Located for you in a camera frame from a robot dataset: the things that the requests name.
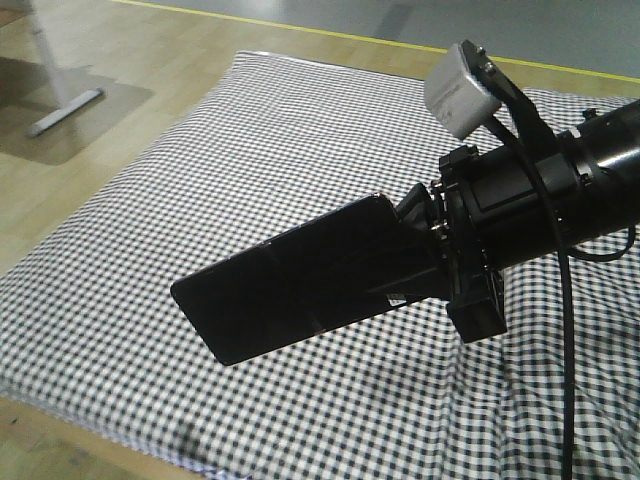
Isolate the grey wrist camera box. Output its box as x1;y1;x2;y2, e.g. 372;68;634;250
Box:
423;42;501;140

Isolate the black white checkered bedsheet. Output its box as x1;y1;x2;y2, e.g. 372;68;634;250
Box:
0;49;640;480

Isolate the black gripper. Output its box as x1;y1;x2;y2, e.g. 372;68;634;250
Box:
351;146;577;343

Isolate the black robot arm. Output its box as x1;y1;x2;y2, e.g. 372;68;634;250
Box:
352;103;639;343

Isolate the white desk leg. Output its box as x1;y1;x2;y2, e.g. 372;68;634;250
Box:
22;1;105;138

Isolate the black camera cable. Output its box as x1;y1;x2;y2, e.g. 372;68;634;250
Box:
487;112;636;480

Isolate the black foldable smartphone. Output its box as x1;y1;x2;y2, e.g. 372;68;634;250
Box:
170;194;422;366

